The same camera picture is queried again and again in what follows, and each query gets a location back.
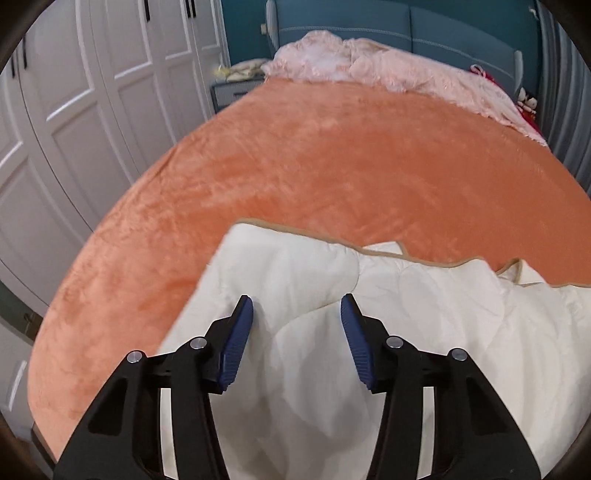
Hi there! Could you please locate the orange plush blanket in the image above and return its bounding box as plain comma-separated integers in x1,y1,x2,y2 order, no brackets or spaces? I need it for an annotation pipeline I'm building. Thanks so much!
28,76,591,462

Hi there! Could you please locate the small plush toy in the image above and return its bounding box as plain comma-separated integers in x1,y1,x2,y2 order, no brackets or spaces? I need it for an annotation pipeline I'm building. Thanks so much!
517,88,539,116

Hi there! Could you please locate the white panelled wardrobe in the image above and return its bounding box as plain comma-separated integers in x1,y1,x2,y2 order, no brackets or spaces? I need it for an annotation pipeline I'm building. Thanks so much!
0,0,230,416

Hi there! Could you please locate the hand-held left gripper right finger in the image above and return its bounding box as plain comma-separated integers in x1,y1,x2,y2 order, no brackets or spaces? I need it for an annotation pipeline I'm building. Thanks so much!
340,293,541,480

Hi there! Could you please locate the grey nightstand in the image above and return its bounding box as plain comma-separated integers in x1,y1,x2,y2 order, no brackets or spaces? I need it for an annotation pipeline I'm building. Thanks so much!
211,76,267,117

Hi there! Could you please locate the pink floral quilt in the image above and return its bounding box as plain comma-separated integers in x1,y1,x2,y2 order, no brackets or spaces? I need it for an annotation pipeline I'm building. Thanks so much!
261,30,549,148

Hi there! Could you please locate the red cushion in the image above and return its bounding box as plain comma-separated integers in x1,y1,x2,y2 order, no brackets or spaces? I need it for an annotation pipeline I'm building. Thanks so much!
519,111,542,136

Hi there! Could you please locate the grey curtain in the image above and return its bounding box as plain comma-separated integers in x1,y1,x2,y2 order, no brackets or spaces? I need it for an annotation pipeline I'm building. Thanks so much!
536,0,591,191

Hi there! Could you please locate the teal padded headboard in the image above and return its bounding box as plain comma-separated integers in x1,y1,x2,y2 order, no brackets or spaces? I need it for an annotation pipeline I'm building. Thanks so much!
221,0,542,95

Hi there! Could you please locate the red cloth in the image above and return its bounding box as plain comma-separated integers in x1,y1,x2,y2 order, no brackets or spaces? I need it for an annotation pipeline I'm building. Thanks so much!
470,65,498,87

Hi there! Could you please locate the beige cloth on nightstand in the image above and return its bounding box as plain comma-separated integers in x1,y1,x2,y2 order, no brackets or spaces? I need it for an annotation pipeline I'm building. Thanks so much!
226,59,271,83

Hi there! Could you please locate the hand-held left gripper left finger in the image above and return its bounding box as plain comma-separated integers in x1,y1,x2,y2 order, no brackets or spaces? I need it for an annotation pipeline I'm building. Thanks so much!
53,294,254,480

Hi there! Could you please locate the cream quilted jacket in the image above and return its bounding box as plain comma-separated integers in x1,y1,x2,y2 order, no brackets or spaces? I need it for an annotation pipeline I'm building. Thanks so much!
159,218,591,480

